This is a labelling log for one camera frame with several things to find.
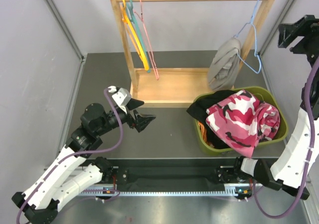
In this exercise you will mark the orange white trousers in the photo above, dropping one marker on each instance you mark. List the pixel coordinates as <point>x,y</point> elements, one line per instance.
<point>203,132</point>

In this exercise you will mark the black trousers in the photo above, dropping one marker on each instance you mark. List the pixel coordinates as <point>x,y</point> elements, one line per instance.
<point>197,110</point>

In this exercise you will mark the grey trousers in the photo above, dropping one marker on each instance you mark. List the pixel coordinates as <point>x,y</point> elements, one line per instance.
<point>224,68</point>

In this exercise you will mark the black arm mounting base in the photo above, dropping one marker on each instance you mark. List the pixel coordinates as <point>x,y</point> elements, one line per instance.
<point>126,175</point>

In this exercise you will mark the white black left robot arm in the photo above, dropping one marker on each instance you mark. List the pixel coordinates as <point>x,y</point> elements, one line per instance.
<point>42,202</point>

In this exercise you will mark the olive green plastic basket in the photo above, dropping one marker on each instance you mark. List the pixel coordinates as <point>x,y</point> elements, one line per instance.
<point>263,95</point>

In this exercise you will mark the pink camouflage trousers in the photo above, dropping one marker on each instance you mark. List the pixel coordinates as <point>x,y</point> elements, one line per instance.
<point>242,121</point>

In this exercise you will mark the pink wire hanger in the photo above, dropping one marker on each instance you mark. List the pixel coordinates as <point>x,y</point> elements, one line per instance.
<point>147,41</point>

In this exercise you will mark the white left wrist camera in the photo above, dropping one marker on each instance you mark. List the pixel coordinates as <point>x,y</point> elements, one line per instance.
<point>120,96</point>

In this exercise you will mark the wooden clothes rack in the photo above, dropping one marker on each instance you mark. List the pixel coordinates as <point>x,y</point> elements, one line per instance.
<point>176,87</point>

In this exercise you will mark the teal plastic hanger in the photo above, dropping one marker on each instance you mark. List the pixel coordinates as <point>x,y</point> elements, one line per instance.
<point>139,34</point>

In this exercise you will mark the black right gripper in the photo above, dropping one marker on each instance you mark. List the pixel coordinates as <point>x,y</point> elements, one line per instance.
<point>307,25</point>

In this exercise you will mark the orange plastic hanger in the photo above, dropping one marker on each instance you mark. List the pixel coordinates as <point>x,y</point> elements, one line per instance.
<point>133,35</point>

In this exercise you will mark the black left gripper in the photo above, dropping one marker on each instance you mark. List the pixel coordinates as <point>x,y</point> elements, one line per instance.
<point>141,120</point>

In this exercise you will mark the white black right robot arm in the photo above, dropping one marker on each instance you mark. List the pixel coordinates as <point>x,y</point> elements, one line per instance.
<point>289,172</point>

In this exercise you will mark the blue wire hanger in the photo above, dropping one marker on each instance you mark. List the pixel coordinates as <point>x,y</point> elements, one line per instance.
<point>256,55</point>

